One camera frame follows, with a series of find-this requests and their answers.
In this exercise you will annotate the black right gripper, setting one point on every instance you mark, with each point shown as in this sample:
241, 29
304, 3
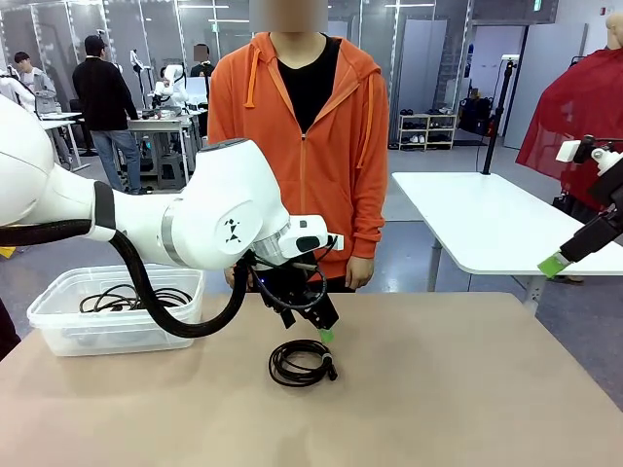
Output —
613, 194

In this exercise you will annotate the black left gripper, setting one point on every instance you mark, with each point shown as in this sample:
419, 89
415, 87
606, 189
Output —
292, 292

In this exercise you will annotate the person's left forearm orange sleeve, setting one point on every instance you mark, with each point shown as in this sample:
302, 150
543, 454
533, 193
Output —
370, 214

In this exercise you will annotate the white lab robot arm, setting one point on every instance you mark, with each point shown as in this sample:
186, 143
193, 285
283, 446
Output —
12, 90
171, 78

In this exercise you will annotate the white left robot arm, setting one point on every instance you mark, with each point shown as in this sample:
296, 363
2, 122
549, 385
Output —
58, 185

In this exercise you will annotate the person's left hand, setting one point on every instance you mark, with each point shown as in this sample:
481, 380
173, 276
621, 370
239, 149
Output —
360, 271

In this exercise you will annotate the person's right hand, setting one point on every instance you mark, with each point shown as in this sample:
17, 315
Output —
230, 277

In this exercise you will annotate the black bag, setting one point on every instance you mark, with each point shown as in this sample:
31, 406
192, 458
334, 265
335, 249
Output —
572, 206

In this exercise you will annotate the white work table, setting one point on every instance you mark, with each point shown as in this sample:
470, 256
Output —
487, 219

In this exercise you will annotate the red cloth cape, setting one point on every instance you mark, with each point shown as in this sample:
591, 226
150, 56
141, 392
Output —
560, 112

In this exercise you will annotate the black light stand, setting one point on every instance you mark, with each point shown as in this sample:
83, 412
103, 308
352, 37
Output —
497, 121

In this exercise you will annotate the black equipment cart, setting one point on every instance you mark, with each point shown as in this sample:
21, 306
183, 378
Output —
474, 117

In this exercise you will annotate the person in orange hoodie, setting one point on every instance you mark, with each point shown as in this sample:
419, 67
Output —
331, 146

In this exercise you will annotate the wooden shoe rack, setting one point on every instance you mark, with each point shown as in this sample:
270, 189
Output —
428, 131

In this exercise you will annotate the grey step stool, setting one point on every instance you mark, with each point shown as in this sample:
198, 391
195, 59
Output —
171, 172

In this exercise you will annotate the clear plastic storage bin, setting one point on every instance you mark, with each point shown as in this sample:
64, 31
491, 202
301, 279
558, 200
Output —
97, 338

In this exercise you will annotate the mannequin head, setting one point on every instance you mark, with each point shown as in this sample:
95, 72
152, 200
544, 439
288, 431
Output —
615, 29

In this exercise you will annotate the grey metal workbench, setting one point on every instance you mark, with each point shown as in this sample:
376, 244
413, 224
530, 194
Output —
160, 125

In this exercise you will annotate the person in dark shirt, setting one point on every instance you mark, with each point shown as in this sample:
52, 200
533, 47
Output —
202, 70

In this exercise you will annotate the man in black jacket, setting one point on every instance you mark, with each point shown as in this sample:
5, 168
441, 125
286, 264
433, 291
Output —
102, 97

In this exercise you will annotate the yellow bag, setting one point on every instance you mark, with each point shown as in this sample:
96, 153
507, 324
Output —
6, 252

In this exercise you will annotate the white standing desk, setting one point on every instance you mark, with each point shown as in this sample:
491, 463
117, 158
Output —
51, 124

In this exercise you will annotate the person in grey hoodie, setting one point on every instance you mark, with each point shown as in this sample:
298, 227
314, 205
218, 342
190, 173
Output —
44, 90

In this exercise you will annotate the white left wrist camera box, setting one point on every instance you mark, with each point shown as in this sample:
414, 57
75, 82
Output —
337, 242

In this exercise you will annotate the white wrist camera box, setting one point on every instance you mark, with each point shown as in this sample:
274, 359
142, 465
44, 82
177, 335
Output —
337, 242
568, 152

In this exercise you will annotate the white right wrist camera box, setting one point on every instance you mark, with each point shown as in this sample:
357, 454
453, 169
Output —
568, 152

